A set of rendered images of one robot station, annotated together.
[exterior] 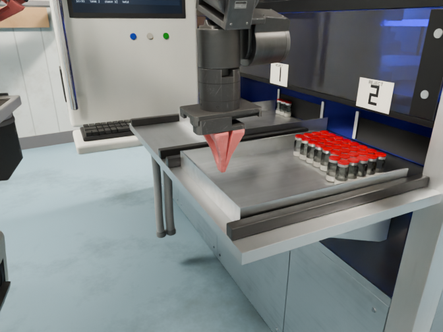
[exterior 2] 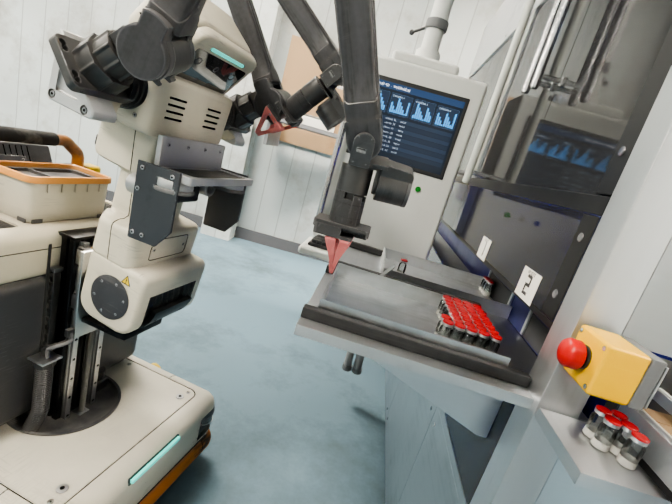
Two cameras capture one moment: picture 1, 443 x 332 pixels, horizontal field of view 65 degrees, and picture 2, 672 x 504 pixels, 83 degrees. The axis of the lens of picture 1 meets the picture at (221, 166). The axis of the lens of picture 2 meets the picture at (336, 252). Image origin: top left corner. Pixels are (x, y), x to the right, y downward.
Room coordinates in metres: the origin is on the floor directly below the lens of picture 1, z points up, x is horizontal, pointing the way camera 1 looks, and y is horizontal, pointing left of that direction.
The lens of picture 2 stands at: (-0.12, -0.33, 1.16)
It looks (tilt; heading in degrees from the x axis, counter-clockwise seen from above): 14 degrees down; 29
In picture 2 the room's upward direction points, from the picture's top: 16 degrees clockwise
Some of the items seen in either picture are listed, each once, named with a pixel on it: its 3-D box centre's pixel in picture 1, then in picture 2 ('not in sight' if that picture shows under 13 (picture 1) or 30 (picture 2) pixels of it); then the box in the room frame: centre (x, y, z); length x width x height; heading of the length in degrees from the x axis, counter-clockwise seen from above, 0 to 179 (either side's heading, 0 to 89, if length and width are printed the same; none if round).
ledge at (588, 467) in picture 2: not in sight; (604, 457); (0.50, -0.49, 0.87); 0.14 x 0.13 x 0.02; 115
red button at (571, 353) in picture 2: not in sight; (575, 354); (0.48, -0.40, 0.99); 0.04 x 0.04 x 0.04; 25
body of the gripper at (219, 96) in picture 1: (219, 93); (346, 212); (0.49, 0.00, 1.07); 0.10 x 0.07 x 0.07; 115
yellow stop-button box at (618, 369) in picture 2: not in sight; (608, 364); (0.50, -0.44, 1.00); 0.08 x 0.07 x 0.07; 115
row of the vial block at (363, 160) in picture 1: (331, 155); (460, 322); (0.67, -0.22, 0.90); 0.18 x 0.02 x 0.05; 25
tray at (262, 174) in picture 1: (286, 167); (407, 309); (0.62, -0.13, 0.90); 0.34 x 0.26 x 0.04; 115
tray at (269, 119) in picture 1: (250, 119); (438, 278); (0.98, -0.08, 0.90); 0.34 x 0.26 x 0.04; 116
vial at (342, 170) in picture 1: (341, 172); (444, 332); (0.58, -0.22, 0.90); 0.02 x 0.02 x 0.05
